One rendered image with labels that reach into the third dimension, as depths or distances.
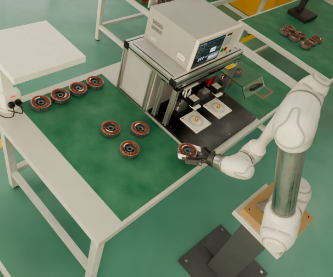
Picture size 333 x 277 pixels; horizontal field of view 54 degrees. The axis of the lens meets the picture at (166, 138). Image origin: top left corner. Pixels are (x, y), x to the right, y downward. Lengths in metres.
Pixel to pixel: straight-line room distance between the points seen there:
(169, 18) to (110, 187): 0.99
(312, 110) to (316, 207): 2.17
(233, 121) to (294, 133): 1.19
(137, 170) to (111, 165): 0.14
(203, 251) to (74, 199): 1.18
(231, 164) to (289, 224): 0.39
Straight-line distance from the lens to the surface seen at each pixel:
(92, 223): 1.63
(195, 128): 2.11
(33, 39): 1.80
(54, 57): 1.69
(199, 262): 2.49
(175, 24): 1.93
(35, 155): 1.85
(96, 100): 2.15
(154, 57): 1.97
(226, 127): 2.23
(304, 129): 1.15
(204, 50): 1.94
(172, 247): 2.49
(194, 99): 2.09
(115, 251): 2.40
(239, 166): 1.66
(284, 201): 1.46
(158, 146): 1.96
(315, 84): 1.29
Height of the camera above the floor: 2.20
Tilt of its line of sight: 46 degrees down
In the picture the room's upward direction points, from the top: 20 degrees clockwise
